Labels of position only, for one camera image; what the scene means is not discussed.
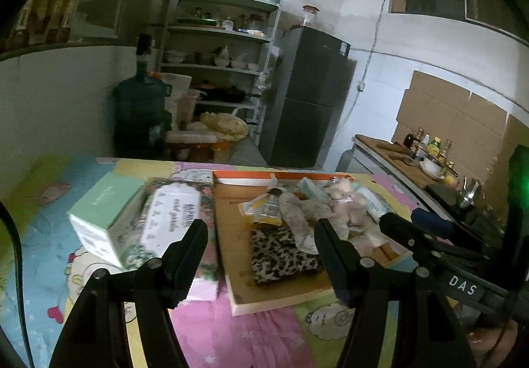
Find printed cartoon blanket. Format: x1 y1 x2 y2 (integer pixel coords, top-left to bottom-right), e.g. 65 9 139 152
0 155 497 368

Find wooden kitchen counter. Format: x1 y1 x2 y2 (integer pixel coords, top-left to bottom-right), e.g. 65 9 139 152
337 134 513 236

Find pale pink plush toy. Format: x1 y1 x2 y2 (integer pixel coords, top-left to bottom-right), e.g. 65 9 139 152
328 178 387 249

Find orange basin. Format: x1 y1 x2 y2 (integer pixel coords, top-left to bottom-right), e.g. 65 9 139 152
171 141 232 164

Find leopard print cloth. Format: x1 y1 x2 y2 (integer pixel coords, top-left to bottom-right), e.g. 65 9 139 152
249 225 325 287

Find cardboard wall sheets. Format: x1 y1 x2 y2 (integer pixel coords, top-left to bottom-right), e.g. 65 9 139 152
390 70 529 203

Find white wrapped bundle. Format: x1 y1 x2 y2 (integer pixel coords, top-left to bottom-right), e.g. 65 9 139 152
165 132 219 144

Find white metal shelf rack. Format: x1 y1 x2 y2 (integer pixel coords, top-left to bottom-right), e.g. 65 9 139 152
159 0 282 146

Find white wall cable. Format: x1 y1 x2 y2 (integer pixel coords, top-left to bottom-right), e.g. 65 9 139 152
334 0 391 145

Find glass jar with lid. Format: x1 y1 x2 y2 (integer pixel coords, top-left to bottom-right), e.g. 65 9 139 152
303 5 321 28

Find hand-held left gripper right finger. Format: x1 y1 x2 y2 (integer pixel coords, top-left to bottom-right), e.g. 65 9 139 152
313 218 478 368

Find black induction cooker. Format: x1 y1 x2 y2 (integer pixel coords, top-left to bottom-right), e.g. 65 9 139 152
426 182 468 204

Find black cable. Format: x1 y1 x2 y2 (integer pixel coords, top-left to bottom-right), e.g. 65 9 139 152
0 200 36 368
491 310 518 368

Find dark grey refrigerator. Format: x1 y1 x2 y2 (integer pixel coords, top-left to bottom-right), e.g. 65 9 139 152
258 26 357 169

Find mint green box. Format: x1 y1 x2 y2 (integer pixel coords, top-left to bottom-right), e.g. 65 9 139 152
67 172 146 269

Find white mixing bowl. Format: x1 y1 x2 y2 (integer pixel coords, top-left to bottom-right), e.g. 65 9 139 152
419 157 446 179

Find blue water jug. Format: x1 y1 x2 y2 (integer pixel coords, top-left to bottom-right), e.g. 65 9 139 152
112 72 173 159

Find white plastic bag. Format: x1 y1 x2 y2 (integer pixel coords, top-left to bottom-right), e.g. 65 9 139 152
278 193 331 255

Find clear plastic container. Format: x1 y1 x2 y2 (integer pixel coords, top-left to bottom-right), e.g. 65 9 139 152
178 89 201 125

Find yellow packet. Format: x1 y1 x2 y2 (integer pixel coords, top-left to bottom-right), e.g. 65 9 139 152
238 191 286 226

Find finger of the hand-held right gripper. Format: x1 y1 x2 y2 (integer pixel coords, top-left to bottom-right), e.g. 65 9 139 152
411 209 497 258
379 213 456 270

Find green towel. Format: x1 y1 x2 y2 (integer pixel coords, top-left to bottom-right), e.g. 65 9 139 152
353 185 398 222

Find orange-rimmed cardboard box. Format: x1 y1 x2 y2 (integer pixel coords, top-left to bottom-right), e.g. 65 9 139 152
212 170 414 317

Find pale yellow bundle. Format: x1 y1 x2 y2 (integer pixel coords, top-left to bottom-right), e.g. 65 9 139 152
199 112 250 142

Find metal kettle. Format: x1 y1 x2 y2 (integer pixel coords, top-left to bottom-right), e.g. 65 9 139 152
455 177 484 208

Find cluster of condiment bottles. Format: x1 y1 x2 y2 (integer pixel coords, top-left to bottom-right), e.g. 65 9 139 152
403 127 456 171

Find black frying pan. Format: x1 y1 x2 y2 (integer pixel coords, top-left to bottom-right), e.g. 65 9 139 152
198 83 261 102

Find black water pump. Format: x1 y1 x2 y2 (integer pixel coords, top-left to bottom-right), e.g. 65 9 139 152
136 34 153 75

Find white sack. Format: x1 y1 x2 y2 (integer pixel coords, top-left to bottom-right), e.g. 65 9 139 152
161 72 193 125

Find floral tissue pack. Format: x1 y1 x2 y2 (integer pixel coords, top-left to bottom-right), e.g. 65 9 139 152
120 180 216 270

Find orange drink bottle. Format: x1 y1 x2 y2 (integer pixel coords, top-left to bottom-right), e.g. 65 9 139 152
53 0 68 32
32 0 55 36

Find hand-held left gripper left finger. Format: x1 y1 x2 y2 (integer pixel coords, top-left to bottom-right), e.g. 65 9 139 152
49 218 209 368

